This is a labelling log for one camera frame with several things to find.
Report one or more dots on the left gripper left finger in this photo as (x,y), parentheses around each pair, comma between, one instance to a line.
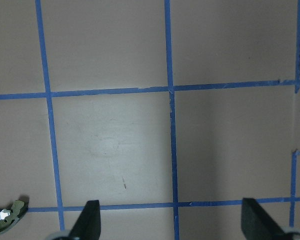
(88,224)

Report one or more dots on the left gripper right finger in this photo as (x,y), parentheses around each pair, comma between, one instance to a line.
(257,224)

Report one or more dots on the olive curved brake shoe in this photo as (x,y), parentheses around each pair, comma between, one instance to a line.
(11,215)

